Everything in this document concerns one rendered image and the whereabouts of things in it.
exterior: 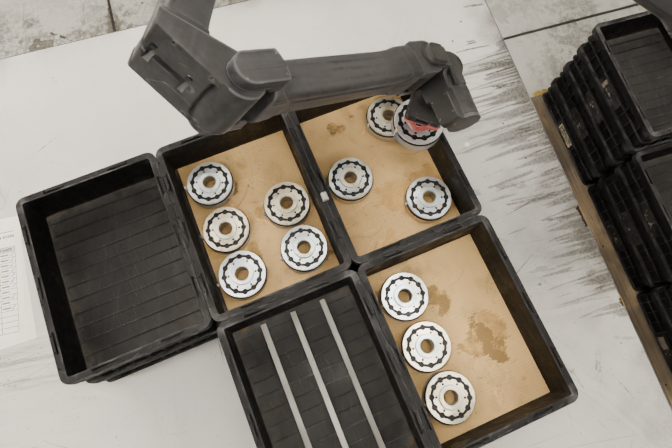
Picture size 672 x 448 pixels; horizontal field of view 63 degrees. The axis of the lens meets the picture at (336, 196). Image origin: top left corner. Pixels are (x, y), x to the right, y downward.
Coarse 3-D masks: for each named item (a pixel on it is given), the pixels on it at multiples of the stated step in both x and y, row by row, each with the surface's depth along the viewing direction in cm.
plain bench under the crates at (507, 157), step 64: (256, 0) 158; (320, 0) 158; (384, 0) 159; (448, 0) 159; (0, 64) 150; (64, 64) 150; (512, 64) 153; (0, 128) 144; (64, 128) 144; (128, 128) 145; (192, 128) 145; (512, 128) 147; (0, 192) 139; (512, 192) 142; (512, 256) 136; (576, 256) 137; (576, 320) 132; (0, 384) 125; (64, 384) 125; (128, 384) 125; (192, 384) 126; (576, 384) 127; (640, 384) 128
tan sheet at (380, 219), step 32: (384, 96) 135; (320, 128) 132; (352, 128) 132; (320, 160) 129; (384, 160) 130; (416, 160) 130; (384, 192) 127; (352, 224) 125; (384, 224) 125; (416, 224) 125
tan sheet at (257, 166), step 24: (264, 144) 130; (192, 168) 128; (240, 168) 128; (264, 168) 128; (288, 168) 128; (240, 192) 126; (264, 192) 127; (264, 216) 125; (312, 216) 125; (264, 240) 123; (216, 264) 121; (336, 264) 122; (264, 288) 120
